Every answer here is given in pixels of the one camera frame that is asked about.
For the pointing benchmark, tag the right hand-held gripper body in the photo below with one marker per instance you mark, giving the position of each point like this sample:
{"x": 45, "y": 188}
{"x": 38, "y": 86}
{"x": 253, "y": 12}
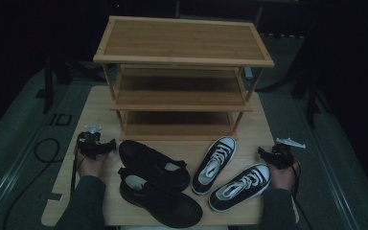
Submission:
{"x": 284, "y": 155}

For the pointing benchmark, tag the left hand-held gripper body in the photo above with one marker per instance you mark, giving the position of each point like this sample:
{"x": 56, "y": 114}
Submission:
{"x": 89, "y": 143}

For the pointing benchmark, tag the black mesh shoe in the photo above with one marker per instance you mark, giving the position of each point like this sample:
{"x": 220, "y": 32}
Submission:
{"x": 172, "y": 207}
{"x": 147, "y": 159}

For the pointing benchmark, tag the black and white canvas sneaker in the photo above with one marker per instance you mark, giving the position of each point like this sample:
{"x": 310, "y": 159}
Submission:
{"x": 236, "y": 191}
{"x": 215, "y": 163}

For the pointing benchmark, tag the wooden three-tier shoe rack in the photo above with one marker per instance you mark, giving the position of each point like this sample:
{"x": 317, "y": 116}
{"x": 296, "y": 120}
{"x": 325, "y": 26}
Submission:
{"x": 185, "y": 38}

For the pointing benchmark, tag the person's left hand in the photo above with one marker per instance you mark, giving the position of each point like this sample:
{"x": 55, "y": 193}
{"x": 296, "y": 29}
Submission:
{"x": 91, "y": 166}

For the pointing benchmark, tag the person's right hand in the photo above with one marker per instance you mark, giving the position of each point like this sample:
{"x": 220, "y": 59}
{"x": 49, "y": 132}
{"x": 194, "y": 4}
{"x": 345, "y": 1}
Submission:
{"x": 282, "y": 179}

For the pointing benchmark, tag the dark metal stand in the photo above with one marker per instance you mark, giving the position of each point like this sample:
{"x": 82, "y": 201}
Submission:
{"x": 312, "y": 102}
{"x": 48, "y": 89}

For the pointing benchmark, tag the small grey box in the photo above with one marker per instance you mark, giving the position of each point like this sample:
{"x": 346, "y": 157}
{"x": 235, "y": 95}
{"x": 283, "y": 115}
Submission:
{"x": 248, "y": 73}

